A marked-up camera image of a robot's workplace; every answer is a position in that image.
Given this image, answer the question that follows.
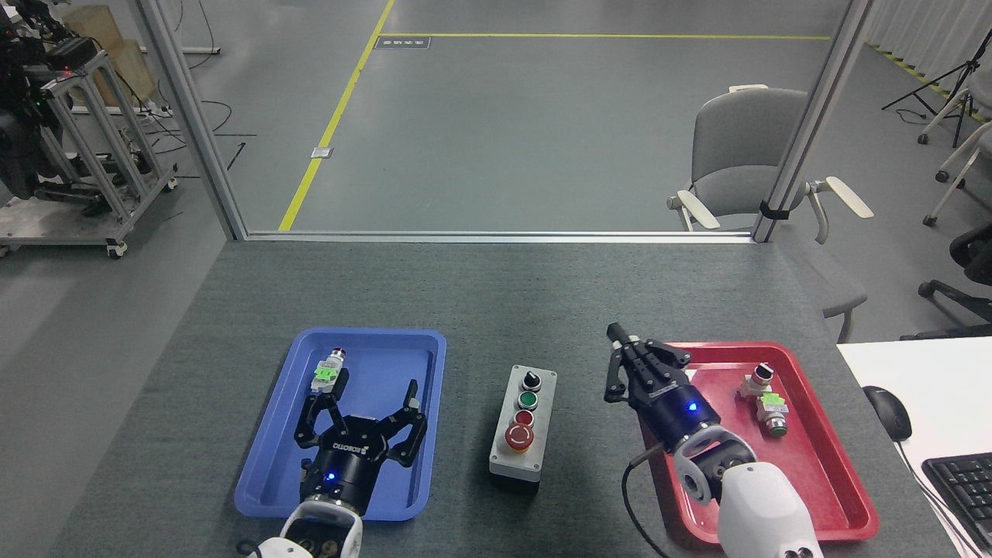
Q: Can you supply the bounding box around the silver aluminium table rail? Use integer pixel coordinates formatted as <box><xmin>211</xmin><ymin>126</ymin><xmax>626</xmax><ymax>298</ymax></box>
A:
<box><xmin>244</xmin><ymin>229</ymin><xmax>756</xmax><ymax>244</ymax></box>

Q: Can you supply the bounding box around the white-framed chair on wheels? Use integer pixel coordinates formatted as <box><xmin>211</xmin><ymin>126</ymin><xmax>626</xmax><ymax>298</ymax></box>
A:
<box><xmin>918</xmin><ymin>85</ymin><xmax>992</xmax><ymax>227</ymax></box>

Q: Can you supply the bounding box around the black tripod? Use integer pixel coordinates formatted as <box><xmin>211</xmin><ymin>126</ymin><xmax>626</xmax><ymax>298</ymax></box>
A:
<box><xmin>881</xmin><ymin>29</ymin><xmax>992</xmax><ymax>148</ymax></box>

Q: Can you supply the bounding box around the grey four-button control box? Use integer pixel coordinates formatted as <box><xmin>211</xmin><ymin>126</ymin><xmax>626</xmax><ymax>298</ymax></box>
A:
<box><xmin>489</xmin><ymin>364</ymin><xmax>558</xmax><ymax>495</ymax></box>

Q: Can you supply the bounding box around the black machine on cart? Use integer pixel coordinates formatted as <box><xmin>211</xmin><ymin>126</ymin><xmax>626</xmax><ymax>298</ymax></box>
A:
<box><xmin>0</xmin><ymin>0</ymin><xmax>94</xmax><ymax>202</ymax></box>

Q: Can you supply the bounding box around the small black-capped push button switch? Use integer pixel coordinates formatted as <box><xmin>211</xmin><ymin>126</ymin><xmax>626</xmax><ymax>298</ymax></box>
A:
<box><xmin>736</xmin><ymin>363</ymin><xmax>790</xmax><ymax>439</ymax></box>

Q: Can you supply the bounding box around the black keyboard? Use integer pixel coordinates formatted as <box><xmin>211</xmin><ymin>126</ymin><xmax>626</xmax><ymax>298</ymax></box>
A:
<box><xmin>921</xmin><ymin>453</ymin><xmax>992</xmax><ymax>555</ymax></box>

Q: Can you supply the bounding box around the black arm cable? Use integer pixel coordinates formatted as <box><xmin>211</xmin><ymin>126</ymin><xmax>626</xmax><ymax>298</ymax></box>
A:
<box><xmin>622</xmin><ymin>443</ymin><xmax>675</xmax><ymax>558</ymax></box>

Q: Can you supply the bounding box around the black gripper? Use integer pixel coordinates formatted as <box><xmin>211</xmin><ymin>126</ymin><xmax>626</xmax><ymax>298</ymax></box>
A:
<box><xmin>294</xmin><ymin>369</ymin><xmax>429</xmax><ymax>511</ymax></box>
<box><xmin>604</xmin><ymin>323</ymin><xmax>722</xmax><ymax>452</ymax></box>

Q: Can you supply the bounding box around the red plastic tray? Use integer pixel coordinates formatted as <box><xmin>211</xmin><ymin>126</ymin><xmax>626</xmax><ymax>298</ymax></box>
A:
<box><xmin>639</xmin><ymin>341</ymin><xmax>880</xmax><ymax>545</ymax></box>

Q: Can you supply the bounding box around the black floor cable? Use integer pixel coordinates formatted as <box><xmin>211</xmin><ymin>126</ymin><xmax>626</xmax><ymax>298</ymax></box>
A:
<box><xmin>147</xmin><ymin>97</ymin><xmax>258</xmax><ymax>173</ymax></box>

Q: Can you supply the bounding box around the small red-capped push button switch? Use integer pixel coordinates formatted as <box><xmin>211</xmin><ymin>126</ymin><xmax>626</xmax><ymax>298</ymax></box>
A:
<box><xmin>310</xmin><ymin>349</ymin><xmax>347</xmax><ymax>394</ymax></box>

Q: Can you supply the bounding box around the blue plastic tray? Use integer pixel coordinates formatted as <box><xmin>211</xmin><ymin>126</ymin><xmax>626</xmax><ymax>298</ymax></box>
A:
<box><xmin>234</xmin><ymin>327</ymin><xmax>447</xmax><ymax>522</ymax></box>

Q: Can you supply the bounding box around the aluminium cart on wheels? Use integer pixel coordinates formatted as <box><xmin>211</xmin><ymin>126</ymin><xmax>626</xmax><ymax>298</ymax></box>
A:
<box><xmin>0</xmin><ymin>50</ymin><xmax>179</xmax><ymax>260</ymax></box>

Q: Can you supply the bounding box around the black office chair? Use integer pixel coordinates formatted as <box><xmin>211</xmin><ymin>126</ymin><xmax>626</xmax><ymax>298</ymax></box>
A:
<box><xmin>901</xmin><ymin>225</ymin><xmax>992</xmax><ymax>340</ymax></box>

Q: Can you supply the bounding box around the silver aluminium frame post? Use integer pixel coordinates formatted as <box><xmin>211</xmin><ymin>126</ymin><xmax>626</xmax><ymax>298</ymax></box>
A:
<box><xmin>752</xmin><ymin>0</ymin><xmax>877</xmax><ymax>243</ymax></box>
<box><xmin>136</xmin><ymin>0</ymin><xmax>249</xmax><ymax>241</ymax></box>

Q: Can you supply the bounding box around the cardboard box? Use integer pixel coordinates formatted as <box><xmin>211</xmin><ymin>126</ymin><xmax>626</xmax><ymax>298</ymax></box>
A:
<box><xmin>62</xmin><ymin>4</ymin><xmax>156</xmax><ymax>109</ymax></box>

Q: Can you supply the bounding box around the grey chair with white armrests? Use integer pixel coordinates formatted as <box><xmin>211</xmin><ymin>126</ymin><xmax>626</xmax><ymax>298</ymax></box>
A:
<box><xmin>666</xmin><ymin>85</ymin><xmax>875</xmax><ymax>343</ymax></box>

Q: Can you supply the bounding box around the black mouse cable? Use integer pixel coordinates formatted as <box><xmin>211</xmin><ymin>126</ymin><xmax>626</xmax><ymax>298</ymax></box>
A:
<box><xmin>895</xmin><ymin>438</ymin><xmax>979</xmax><ymax>558</ymax></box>

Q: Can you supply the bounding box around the black computer mouse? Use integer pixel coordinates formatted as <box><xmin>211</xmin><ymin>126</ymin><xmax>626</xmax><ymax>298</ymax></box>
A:
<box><xmin>863</xmin><ymin>385</ymin><xmax>913</xmax><ymax>443</ymax></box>

